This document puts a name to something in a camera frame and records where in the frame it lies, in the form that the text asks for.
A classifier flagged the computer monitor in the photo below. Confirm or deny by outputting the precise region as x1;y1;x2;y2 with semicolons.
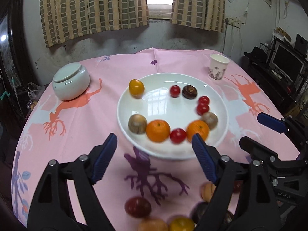
269;41;306;80

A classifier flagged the black speaker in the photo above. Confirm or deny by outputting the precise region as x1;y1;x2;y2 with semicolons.
295;34;308;58

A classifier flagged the yellow tomato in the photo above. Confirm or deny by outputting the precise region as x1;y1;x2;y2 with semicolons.
169;217;195;231

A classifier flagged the white oval plate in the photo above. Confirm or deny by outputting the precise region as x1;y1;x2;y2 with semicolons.
117;73;228;160

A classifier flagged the orange mandarin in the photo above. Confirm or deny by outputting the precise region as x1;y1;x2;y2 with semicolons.
186;120;210;142
146;120;171;142

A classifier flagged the wide checked curtain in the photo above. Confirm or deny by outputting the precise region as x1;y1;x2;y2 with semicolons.
39;0;150;48

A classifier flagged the pale yellow passion fruit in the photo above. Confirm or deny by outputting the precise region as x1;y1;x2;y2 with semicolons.
138;218;169;231

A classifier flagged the pale green lidded ceramic jar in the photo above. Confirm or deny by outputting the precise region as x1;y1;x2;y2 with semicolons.
52;63;90;101

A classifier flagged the narrow checked curtain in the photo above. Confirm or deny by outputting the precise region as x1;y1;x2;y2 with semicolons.
170;0;226;32

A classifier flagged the green-brown passion fruit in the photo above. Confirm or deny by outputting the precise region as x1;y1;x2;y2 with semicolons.
128;114;148;134

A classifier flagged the wall socket strip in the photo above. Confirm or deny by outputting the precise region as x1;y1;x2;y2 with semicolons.
225;17;242;28

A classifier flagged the brown passion fruit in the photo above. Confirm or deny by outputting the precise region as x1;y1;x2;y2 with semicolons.
201;112;218;130

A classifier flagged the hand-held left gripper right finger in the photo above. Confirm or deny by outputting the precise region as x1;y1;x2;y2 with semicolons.
192;133;282;231

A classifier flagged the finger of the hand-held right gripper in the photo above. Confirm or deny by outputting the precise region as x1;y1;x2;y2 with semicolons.
239;136;301;171
257;112;308;148

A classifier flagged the clear plastic bag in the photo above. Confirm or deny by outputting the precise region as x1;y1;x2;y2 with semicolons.
26;82;46;111

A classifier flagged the floral paper cup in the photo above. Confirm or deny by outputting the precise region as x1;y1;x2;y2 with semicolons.
208;54;230;80

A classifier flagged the pink printed tablecloth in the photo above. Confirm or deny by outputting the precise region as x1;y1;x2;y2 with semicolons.
12;47;300;231

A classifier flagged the orange-yellow tomato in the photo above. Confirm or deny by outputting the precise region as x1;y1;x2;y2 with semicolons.
129;79;145;99

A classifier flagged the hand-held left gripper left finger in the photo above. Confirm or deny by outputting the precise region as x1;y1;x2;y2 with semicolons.
28;133;118;231

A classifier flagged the black media stand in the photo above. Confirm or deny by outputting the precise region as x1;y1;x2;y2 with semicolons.
244;58;308;116

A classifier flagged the black hat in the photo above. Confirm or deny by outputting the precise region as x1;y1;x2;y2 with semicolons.
244;46;269;64

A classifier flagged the speckled pale round fruit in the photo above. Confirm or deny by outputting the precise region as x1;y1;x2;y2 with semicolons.
201;182;217;202

